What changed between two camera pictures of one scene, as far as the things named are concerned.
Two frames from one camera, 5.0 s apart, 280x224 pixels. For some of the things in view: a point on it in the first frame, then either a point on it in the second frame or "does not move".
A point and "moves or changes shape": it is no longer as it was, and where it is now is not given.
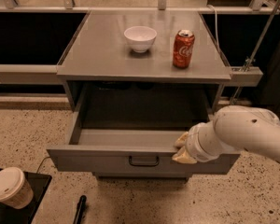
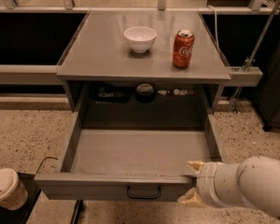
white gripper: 193,144 → 204,184
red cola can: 183,46 does not move
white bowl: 140,37 does not move
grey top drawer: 131,151 moves or changes shape
